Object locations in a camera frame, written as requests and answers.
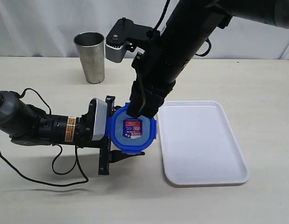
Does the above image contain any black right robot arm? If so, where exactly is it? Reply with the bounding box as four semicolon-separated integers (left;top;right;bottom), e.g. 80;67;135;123
105;0;289;118

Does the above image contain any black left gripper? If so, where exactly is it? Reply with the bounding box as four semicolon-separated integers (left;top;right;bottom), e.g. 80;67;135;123
76;96;145;175

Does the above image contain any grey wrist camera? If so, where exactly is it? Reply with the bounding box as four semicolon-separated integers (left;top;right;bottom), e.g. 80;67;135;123
105;43;127;63
91;98;107;141

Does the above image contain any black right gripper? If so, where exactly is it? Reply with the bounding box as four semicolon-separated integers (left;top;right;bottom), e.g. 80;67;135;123
106;17;177;118

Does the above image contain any blue container lid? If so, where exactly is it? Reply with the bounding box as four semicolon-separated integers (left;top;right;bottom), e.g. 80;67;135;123
105;102;158;154

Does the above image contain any white backdrop curtain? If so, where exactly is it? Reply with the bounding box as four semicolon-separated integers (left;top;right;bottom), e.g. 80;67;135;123
0;0;289;60

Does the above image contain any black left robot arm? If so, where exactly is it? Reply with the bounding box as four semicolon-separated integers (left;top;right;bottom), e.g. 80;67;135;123
0;91;145;175

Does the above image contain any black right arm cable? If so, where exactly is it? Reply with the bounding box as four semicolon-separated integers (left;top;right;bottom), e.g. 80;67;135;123
153;0;212;57

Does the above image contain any stainless steel cup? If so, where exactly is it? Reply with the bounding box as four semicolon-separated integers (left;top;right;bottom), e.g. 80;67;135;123
74;32;105;84

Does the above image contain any white plastic tray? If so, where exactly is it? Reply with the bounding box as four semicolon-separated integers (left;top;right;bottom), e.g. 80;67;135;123
158;100;250;187

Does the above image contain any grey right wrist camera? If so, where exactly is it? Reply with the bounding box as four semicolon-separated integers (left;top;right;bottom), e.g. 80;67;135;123
105;43;127;63

